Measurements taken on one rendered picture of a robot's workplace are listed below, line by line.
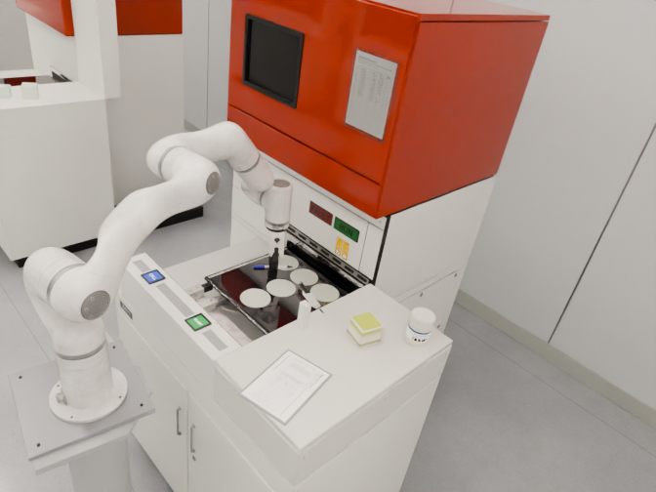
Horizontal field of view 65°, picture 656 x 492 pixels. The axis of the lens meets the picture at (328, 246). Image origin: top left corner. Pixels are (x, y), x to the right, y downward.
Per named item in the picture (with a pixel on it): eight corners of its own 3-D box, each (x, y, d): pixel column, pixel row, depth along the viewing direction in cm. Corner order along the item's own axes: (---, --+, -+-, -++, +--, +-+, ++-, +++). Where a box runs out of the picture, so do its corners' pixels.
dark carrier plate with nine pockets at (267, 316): (286, 250, 198) (287, 249, 198) (349, 297, 179) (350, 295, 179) (210, 279, 176) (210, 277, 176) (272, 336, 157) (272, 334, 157)
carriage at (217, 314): (197, 295, 175) (197, 288, 173) (263, 358, 154) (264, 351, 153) (176, 304, 170) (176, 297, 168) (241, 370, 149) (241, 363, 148)
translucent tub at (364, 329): (366, 327, 155) (370, 309, 152) (380, 344, 150) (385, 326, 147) (345, 333, 152) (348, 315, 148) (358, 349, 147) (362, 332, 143)
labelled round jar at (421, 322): (414, 327, 159) (421, 304, 154) (431, 341, 155) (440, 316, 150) (399, 337, 154) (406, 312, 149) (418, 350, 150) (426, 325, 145)
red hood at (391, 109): (353, 109, 252) (376, -25, 221) (497, 174, 207) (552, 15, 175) (224, 131, 204) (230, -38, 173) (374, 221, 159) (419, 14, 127)
